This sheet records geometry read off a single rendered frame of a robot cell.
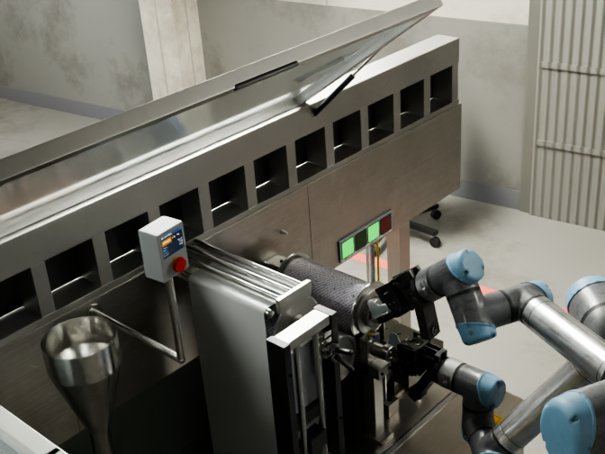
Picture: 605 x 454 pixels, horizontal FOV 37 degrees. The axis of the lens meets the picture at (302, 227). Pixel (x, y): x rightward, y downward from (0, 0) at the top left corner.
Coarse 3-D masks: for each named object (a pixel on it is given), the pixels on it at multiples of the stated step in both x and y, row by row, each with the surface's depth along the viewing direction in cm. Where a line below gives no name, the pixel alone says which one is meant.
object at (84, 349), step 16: (64, 352) 173; (80, 352) 175; (96, 384) 164; (112, 384) 167; (80, 400) 166; (96, 400) 167; (112, 400) 171; (80, 416) 170; (96, 416) 170; (96, 432) 174; (96, 448) 176; (112, 448) 178
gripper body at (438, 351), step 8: (416, 336) 225; (400, 344) 221; (408, 344) 221; (416, 344) 222; (424, 344) 220; (432, 344) 219; (400, 352) 221; (408, 352) 220; (416, 352) 219; (424, 352) 220; (432, 352) 218; (440, 352) 216; (400, 360) 223; (408, 360) 221; (416, 360) 219; (424, 360) 220; (432, 360) 217; (440, 360) 216; (408, 368) 221; (416, 368) 220; (424, 368) 220; (432, 368) 216; (416, 376) 221; (432, 376) 216
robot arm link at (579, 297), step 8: (584, 280) 204; (592, 280) 204; (600, 280) 203; (576, 288) 204; (584, 288) 202; (592, 288) 201; (600, 288) 200; (568, 296) 206; (576, 296) 202; (584, 296) 200; (592, 296) 198; (600, 296) 197; (568, 304) 205; (576, 304) 201; (584, 304) 198; (592, 304) 196; (600, 304) 195; (568, 312) 207; (576, 312) 200; (584, 312) 197
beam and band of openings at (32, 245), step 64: (384, 64) 258; (448, 64) 276; (256, 128) 220; (320, 128) 238; (384, 128) 266; (128, 192) 195; (192, 192) 213; (256, 192) 226; (0, 256) 175; (64, 256) 196; (128, 256) 208; (0, 320) 187
